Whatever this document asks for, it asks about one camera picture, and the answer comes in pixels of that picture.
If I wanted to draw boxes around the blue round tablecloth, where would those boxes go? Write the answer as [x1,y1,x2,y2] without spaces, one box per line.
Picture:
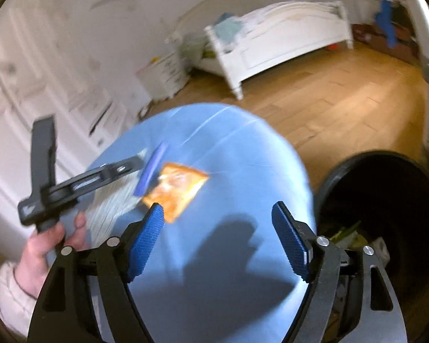
[84,103,317,343]

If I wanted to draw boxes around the orange snack packet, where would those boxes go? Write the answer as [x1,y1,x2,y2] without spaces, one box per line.
[142,162,210,224]

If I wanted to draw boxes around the white wooden bed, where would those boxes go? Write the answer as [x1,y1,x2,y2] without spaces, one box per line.
[166,1,354,101]

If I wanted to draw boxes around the black trash bin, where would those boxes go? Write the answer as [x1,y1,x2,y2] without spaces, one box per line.
[314,151,429,343]

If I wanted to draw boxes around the person's left forearm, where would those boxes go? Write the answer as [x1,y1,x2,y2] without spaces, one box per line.
[0,261,40,338]

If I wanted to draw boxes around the blue hanging garment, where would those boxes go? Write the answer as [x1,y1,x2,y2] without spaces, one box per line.
[375,0,398,49]

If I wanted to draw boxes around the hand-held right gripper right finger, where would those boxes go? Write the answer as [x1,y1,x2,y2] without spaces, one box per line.
[272,201,406,343]

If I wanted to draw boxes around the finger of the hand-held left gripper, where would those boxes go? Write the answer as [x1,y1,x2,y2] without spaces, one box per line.
[100,142,168,197]

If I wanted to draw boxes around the white nightstand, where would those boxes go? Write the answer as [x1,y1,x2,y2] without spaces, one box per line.
[138,51,188,102]

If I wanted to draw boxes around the yellow green wrapper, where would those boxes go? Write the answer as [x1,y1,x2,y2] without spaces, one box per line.
[329,222,362,246]

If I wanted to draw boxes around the light blue blanket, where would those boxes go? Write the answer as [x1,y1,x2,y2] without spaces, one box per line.
[212,16,244,44]

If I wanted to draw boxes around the person's left hand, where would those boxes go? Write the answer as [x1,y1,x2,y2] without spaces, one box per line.
[14,212,90,299]

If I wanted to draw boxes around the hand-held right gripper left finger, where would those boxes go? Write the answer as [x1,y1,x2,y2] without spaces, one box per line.
[28,203,164,343]

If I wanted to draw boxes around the dark brown furniture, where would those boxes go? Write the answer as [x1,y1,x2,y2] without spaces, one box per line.
[393,3,421,61]

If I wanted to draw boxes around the pale green blanket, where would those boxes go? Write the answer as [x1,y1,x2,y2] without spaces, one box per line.
[180,32,215,60]

